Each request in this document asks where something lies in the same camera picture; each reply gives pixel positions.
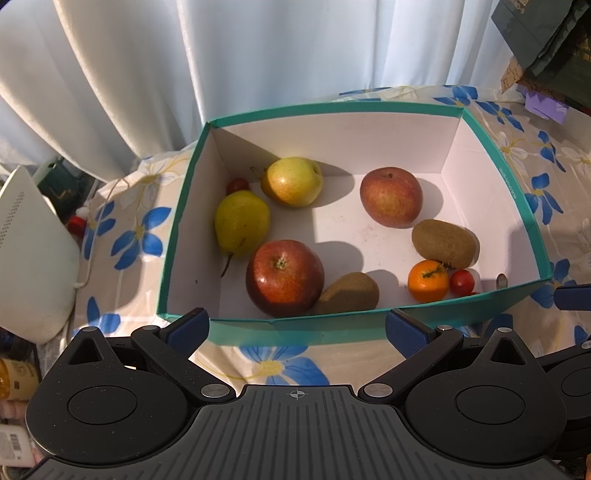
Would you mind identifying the white labelled bottle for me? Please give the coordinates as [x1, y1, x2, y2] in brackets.
[0, 422, 35, 467]

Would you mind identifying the red capped bottle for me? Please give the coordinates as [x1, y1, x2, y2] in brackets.
[66, 208, 88, 238]

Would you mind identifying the yellow-green pear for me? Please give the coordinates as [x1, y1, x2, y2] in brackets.
[213, 190, 271, 278]

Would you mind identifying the orange mandarin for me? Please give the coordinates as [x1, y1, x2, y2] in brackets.
[407, 260, 450, 304]

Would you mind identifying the white router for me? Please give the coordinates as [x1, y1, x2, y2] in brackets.
[0, 165, 81, 344]

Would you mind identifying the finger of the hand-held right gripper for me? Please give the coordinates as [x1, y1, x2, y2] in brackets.
[554, 284, 591, 311]
[538, 340, 591, 368]

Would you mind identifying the blue floral tablecloth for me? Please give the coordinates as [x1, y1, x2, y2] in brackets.
[69, 84, 591, 388]

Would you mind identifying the yellow apple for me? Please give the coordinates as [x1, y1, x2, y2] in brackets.
[261, 157, 324, 208]

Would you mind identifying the dark green container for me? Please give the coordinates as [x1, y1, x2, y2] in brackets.
[37, 159, 90, 210]

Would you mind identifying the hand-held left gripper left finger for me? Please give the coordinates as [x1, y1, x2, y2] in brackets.
[69, 308, 237, 406]

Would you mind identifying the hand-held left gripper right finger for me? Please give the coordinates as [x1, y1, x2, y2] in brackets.
[359, 308, 539, 404]

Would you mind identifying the dark green hanging bag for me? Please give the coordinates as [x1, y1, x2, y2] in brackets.
[491, 0, 591, 112]

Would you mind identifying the amber jar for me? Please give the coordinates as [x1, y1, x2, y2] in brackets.
[0, 359, 40, 400]

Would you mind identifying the teal cardboard box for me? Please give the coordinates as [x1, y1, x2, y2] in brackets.
[156, 100, 553, 347]

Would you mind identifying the purple paper box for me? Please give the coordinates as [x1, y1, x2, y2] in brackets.
[524, 88, 571, 124]

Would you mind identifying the brown kiwi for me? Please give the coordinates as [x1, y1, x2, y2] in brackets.
[412, 220, 480, 271]
[315, 272, 380, 316]

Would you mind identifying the white curtain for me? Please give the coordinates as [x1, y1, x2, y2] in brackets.
[0, 0, 522, 185]

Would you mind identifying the dark red apple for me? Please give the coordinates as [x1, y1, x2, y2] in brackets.
[245, 239, 325, 318]

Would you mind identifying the pale red apple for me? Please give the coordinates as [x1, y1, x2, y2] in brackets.
[359, 167, 424, 229]

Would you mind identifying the brown patterned bag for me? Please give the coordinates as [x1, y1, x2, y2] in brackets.
[500, 59, 529, 92]

